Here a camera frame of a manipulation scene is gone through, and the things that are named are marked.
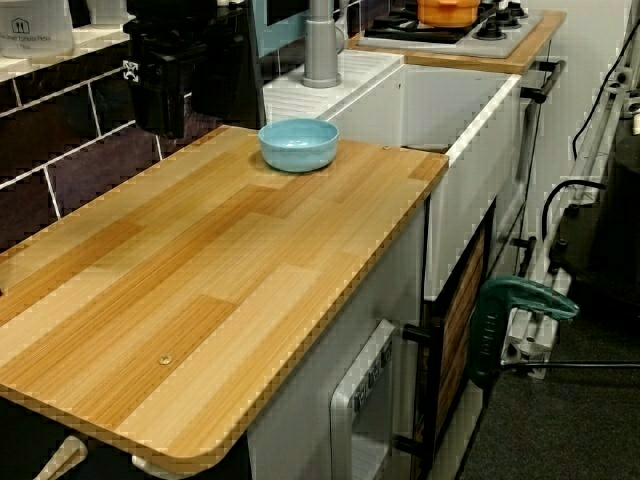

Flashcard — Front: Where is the black cable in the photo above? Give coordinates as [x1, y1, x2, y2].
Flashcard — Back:
[571, 27, 635, 182]
[498, 360, 640, 374]
[541, 178, 609, 281]

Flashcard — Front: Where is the grey toy stove top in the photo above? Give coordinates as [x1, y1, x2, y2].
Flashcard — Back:
[355, 8, 544, 59]

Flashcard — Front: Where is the blue plastic bin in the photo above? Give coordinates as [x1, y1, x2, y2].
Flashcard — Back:
[249, 0, 314, 59]

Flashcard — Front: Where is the white cabinet knob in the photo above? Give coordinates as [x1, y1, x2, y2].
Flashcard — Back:
[130, 451, 167, 475]
[35, 434, 90, 480]

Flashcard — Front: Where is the aluminium frame rail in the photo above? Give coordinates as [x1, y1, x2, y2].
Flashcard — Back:
[498, 47, 640, 382]

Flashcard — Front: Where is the orange toy pot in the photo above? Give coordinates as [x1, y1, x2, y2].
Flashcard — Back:
[415, 0, 481, 29]

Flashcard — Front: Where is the black cabinet door handle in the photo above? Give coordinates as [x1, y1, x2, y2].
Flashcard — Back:
[394, 322, 444, 454]

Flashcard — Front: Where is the white jar with printed label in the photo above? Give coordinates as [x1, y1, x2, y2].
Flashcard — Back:
[0, 0, 75, 59]

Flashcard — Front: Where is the light blue plastic bowl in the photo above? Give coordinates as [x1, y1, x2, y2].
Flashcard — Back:
[258, 118, 340, 174]

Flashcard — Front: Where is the wooden slat crate front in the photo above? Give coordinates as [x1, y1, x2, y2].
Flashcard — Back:
[424, 228, 490, 474]

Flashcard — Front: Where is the grey dishwasher door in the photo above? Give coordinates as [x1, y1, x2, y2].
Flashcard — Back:
[327, 318, 397, 480]

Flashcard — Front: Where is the white kitchen cabinet body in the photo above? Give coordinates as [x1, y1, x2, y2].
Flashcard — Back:
[245, 197, 427, 480]

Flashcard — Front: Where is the black vertical post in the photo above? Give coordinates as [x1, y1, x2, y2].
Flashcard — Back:
[246, 0, 266, 126]

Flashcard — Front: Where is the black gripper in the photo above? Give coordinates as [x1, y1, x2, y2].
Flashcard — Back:
[123, 10, 252, 140]

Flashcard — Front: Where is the white toy kitchen sink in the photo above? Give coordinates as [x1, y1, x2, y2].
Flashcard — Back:
[262, 48, 525, 304]

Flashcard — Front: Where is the black stove grate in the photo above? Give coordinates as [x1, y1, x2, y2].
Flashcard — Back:
[363, 13, 482, 44]

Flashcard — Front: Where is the black towel bar handle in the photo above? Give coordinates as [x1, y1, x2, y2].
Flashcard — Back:
[519, 59, 569, 105]

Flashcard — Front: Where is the grey toy kitchen faucet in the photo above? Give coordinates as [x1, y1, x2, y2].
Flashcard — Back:
[301, 0, 352, 90]

